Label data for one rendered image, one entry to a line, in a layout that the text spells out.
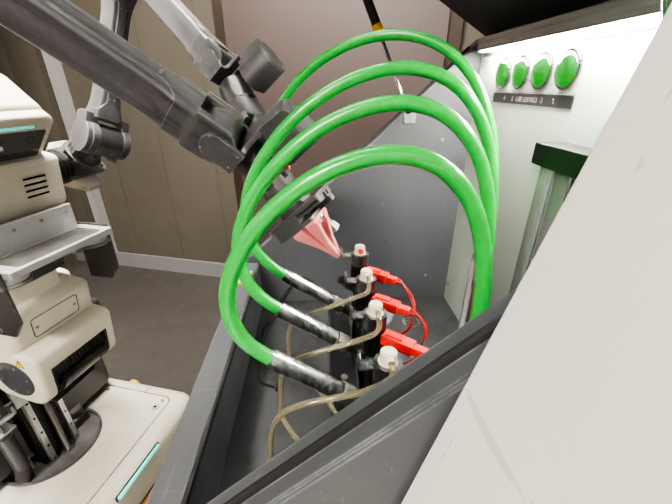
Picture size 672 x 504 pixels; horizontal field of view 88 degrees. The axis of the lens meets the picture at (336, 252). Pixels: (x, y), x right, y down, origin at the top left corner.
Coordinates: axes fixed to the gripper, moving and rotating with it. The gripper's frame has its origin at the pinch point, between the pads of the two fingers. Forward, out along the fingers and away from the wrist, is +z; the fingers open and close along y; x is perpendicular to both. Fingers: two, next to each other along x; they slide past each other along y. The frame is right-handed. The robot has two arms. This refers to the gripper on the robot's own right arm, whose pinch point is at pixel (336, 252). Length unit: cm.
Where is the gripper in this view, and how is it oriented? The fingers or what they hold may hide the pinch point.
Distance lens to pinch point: 55.1
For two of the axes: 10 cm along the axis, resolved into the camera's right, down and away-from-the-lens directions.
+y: 7.4, -5.4, -4.0
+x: 1.9, -4.1, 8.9
